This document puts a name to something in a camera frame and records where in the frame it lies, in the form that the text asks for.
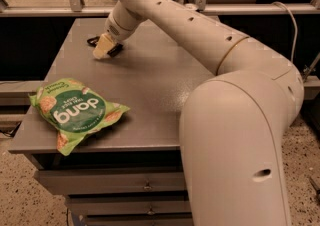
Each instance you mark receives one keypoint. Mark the middle grey drawer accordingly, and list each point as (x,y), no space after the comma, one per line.
(129,205)

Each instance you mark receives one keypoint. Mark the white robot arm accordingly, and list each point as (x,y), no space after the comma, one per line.
(231,126)

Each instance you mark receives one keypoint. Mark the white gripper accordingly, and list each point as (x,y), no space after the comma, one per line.
(114,32)

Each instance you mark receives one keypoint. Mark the grey drawer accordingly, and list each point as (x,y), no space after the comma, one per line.
(140,220)
(129,205)
(109,181)

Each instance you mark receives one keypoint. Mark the black rxbar chocolate bar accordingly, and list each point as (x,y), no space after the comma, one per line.
(93,42)

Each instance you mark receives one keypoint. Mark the bottom grey drawer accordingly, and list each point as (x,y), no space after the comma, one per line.
(140,220)

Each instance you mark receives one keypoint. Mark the green dang chips bag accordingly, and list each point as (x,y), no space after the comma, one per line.
(75,111)

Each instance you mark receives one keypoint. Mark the top grey drawer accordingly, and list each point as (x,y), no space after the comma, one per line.
(109,181)

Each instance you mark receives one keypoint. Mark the grey drawer cabinet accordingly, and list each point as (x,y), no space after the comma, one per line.
(152,75)

